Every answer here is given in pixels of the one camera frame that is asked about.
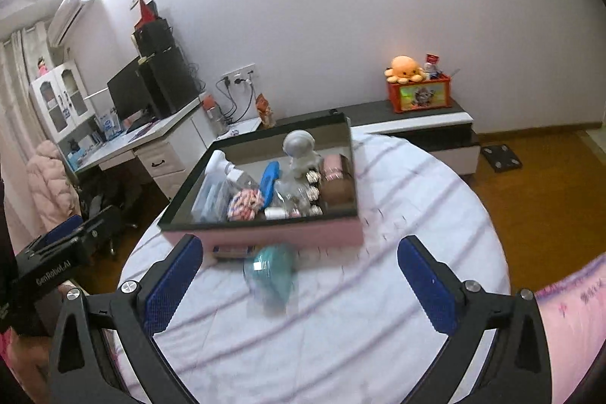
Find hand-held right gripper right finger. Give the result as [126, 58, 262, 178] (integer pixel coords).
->
[397, 235, 554, 404]

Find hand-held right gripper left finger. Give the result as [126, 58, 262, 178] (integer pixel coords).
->
[45, 234, 204, 404]

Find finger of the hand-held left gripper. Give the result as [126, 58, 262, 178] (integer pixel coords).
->
[80, 204, 124, 265]
[26, 214, 86, 253]

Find teal tape dispenser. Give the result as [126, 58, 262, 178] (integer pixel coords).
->
[243, 243, 297, 315]

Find pink box with black rim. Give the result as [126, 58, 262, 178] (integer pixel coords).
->
[157, 113, 364, 251]

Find blue highlighter pen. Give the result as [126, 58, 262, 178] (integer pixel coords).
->
[259, 161, 283, 208]

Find white astronaut figure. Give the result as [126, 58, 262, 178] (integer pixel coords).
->
[283, 130, 325, 184]

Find person's left forearm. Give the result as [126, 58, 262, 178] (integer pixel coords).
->
[0, 328, 53, 404]

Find black office chair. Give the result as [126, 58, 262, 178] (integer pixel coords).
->
[78, 172, 143, 260]

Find pink padded jacket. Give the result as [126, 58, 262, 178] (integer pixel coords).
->
[25, 140, 81, 229]

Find white drawer cabinet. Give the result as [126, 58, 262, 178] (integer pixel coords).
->
[135, 115, 214, 201]

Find clear plastic box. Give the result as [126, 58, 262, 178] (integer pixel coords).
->
[192, 174, 233, 222]

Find blue white box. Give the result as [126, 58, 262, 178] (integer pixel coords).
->
[97, 113, 126, 142]

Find pink white patterned ball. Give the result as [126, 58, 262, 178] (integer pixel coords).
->
[227, 189, 265, 222]

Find white desk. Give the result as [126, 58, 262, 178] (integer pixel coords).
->
[73, 98, 209, 173]

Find white glass door cabinet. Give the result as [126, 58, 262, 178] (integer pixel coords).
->
[29, 59, 91, 144]

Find light curtain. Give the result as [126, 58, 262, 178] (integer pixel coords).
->
[0, 25, 53, 253]

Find black monitor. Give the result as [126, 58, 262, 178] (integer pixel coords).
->
[106, 56, 155, 123]

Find clear glass bottle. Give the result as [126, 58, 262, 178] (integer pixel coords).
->
[275, 177, 306, 215]

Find black bathroom scale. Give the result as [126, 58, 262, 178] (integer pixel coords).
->
[480, 143, 524, 173]

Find pink printed cloth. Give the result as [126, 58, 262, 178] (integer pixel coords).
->
[535, 253, 606, 404]

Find bottle with orange cap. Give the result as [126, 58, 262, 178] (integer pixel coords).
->
[203, 94, 227, 135]

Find black white tv stand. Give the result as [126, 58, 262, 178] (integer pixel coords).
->
[275, 98, 481, 178]

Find black computer tower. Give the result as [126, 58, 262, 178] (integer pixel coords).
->
[137, 47, 202, 118]

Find red toy box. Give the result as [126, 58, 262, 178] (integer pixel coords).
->
[387, 74, 451, 114]

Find white air conditioner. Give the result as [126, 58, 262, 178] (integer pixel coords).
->
[46, 0, 95, 47]

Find orange octopus plush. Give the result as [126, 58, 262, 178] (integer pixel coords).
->
[384, 55, 425, 85]

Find red paper bag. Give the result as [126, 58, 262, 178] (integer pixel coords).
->
[134, 0, 159, 28]

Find black power cable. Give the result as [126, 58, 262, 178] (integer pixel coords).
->
[215, 75, 261, 124]

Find white wall socket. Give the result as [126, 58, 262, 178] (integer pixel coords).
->
[222, 63, 256, 85]

